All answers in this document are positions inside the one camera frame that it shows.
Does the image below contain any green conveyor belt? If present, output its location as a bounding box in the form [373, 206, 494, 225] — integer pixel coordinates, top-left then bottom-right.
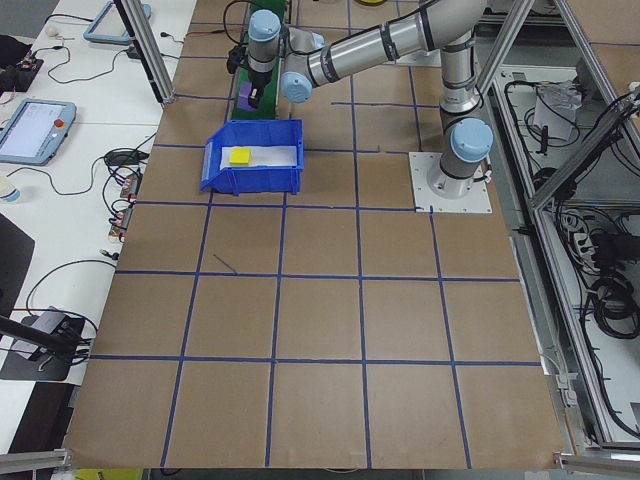
[231, 0, 290, 121]

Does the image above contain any blue plastic storage bin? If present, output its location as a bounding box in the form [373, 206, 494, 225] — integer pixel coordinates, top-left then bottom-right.
[198, 118, 306, 196]

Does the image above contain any small circuit board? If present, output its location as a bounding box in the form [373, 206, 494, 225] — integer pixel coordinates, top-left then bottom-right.
[108, 207, 135, 241]
[119, 172, 142, 201]

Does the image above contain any light blue teach pendant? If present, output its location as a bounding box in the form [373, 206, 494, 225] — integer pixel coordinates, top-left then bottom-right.
[0, 98, 78, 166]
[83, 1, 153, 48]

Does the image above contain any black electronics device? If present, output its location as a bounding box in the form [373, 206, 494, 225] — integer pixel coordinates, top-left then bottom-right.
[0, 34, 45, 94]

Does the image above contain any white cup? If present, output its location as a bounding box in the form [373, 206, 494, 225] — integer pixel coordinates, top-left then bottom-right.
[0, 177, 24, 205]

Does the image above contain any black monitor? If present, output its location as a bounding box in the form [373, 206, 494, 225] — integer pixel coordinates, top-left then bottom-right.
[0, 214, 36, 321]

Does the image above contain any white paper bag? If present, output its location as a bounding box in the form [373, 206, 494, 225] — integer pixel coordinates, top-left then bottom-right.
[532, 79, 584, 142]

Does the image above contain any grey adapter box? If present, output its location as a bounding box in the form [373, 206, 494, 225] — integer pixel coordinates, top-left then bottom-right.
[29, 307, 86, 361]

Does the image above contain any white power strip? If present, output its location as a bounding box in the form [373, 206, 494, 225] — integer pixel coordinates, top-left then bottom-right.
[567, 214, 601, 266]

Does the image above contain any aluminium profile bar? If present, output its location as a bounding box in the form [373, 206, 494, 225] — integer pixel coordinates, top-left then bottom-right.
[0, 448, 71, 471]

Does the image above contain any red wire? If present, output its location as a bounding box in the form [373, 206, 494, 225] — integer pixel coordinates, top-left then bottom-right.
[179, 27, 241, 41]

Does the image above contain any aluminium camera stand post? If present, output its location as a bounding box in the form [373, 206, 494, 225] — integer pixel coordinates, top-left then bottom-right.
[113, 0, 176, 105]

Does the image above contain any white square base plate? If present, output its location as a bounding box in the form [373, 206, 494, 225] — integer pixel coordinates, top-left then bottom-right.
[395, 48, 444, 67]
[408, 151, 494, 215]

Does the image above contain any V-shaped metal bar frame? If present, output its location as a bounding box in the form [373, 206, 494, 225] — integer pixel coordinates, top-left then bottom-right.
[477, 0, 640, 474]

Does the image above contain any black cable bundle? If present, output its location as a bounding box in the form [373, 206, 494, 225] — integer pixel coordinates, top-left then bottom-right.
[504, 79, 551, 166]
[582, 209, 640, 346]

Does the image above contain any black stand base plate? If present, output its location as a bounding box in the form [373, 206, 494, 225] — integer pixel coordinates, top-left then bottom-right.
[0, 344, 76, 384]

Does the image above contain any grey metal bracket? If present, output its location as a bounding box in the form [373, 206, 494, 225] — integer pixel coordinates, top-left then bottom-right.
[549, 372, 576, 409]

